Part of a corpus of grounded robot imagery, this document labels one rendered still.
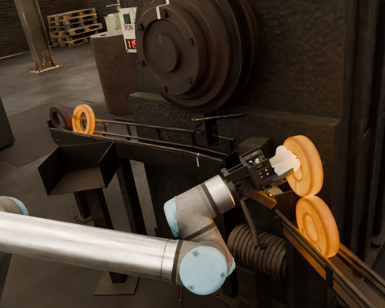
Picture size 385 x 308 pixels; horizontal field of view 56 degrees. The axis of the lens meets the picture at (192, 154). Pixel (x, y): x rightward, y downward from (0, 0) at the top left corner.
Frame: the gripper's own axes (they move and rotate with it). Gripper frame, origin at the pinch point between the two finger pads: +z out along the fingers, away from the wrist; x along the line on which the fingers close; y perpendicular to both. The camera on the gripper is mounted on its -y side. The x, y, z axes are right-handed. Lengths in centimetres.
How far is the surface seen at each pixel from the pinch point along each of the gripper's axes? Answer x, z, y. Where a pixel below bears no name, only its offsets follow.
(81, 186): 66, -69, -9
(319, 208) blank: -10.6, -3.1, -7.3
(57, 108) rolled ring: 134, -76, 10
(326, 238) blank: -15.3, -5.5, -12.0
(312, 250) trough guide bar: -13.1, -8.9, -16.2
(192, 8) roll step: 37, -4, 39
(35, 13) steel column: 741, -149, 64
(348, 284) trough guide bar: -26.5, -8.2, -14.3
